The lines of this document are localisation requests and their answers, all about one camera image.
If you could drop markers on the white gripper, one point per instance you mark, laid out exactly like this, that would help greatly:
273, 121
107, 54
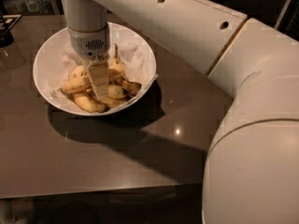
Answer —
89, 44

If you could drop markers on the long yellow top banana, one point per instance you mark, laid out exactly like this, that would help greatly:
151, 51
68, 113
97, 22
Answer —
115, 71

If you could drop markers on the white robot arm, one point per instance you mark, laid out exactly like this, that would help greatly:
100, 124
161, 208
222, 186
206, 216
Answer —
252, 166

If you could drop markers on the white round bowl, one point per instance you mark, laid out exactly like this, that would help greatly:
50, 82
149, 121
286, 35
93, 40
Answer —
56, 59

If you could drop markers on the yellow banana rear left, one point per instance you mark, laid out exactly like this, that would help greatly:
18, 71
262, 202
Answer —
78, 72

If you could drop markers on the short yellow banana centre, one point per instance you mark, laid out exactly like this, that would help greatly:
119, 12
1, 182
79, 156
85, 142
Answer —
116, 91

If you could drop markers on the yellow banana front middle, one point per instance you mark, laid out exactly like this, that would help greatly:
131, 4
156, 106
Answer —
110, 102

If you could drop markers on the yellow banana front left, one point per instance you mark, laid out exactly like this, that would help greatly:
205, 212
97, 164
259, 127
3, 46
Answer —
86, 103

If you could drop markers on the yellow banana right dark tip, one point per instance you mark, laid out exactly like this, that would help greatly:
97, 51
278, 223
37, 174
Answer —
131, 87

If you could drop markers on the white paper bowl liner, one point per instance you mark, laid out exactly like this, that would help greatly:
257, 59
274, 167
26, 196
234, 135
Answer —
132, 69

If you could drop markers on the shelf with bottles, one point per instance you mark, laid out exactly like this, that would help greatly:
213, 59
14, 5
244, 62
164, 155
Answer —
30, 7

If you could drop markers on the black object left edge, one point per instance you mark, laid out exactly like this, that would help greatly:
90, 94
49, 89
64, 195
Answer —
6, 23

